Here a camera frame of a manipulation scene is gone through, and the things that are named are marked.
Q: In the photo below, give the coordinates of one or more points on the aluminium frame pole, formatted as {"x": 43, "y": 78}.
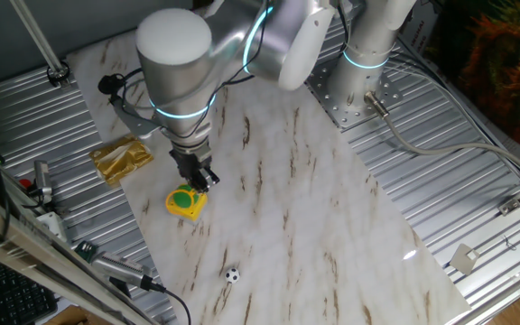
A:
{"x": 39, "y": 38}

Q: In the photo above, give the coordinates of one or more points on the black pole foot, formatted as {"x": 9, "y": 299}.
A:
{"x": 58, "y": 74}

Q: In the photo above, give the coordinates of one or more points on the grey flat tag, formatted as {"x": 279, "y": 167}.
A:
{"x": 464, "y": 259}

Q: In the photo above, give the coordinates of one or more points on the small soccer ball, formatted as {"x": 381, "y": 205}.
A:
{"x": 232, "y": 275}

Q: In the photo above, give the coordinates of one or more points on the green bit set case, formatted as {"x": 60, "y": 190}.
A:
{"x": 86, "y": 250}

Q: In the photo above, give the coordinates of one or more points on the red button control box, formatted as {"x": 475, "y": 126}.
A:
{"x": 24, "y": 182}

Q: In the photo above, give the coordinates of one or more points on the silver ribbed camera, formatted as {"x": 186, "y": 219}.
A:
{"x": 120, "y": 268}

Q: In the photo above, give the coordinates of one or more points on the aluminium frame beam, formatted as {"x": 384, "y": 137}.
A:
{"x": 39, "y": 257}

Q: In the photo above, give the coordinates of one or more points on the metal corner bracket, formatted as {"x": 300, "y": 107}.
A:
{"x": 510, "y": 206}

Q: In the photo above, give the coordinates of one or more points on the gold foil packet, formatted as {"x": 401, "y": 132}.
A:
{"x": 120, "y": 160}

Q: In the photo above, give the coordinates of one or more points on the colourful patterned cloth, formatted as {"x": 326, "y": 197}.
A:
{"x": 504, "y": 67}

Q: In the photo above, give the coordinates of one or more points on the yellow box green push button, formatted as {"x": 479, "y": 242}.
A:
{"x": 179, "y": 198}

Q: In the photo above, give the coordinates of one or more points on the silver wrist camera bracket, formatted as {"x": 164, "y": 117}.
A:
{"x": 133, "y": 122}

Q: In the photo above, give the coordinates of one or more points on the black keyboard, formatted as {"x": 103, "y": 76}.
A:
{"x": 16, "y": 298}

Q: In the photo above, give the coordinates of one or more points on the white marble pattern sheet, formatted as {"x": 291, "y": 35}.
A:
{"x": 287, "y": 203}

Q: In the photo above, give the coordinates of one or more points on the small silver metal device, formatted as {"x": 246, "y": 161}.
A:
{"x": 42, "y": 173}

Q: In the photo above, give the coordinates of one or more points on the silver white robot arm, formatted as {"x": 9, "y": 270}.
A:
{"x": 174, "y": 67}

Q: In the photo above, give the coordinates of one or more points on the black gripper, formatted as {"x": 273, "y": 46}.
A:
{"x": 192, "y": 160}

